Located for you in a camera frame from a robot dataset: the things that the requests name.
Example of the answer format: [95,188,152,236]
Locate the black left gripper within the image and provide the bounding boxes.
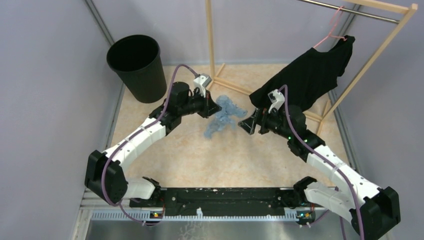
[179,87,222,119]

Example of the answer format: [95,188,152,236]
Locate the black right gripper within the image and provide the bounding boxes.
[238,104,293,140]

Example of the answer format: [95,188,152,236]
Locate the blue plastic trash bag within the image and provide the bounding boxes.
[203,95,248,139]

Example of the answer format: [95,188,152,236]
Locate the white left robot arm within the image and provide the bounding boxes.
[84,81,221,207]

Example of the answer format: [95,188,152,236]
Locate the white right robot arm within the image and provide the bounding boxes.
[237,105,401,240]

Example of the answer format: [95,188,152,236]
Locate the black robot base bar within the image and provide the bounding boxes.
[129,187,317,220]

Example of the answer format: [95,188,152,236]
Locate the black trash bin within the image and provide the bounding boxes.
[106,34,167,104]

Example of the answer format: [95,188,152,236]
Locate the black t-shirt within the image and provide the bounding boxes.
[249,49,339,112]

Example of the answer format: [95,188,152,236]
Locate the pink clothes hanger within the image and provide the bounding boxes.
[313,5,347,49]

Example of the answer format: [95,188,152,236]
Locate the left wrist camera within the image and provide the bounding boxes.
[193,74,212,92]

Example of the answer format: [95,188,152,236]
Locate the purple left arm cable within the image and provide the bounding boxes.
[100,63,201,227]

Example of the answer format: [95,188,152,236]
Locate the aluminium frame rail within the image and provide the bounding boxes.
[78,188,332,229]

